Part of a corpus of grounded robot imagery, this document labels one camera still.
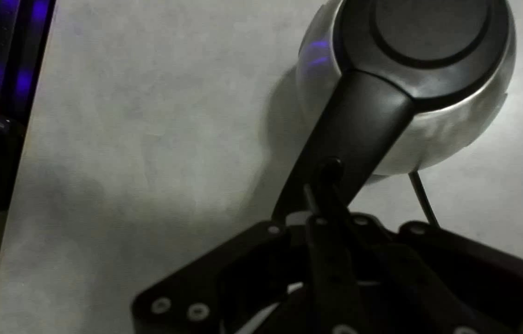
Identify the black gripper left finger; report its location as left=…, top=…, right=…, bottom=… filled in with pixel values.
left=304, top=185, right=367, bottom=334

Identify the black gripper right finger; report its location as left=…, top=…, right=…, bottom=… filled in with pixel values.
left=319, top=159, right=484, bottom=334

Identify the steel and black electric kettle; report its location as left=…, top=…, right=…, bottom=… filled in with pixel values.
left=273, top=0, right=515, bottom=218

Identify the black kettle power cord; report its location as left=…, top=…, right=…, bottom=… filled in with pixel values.
left=408, top=168, right=441, bottom=229

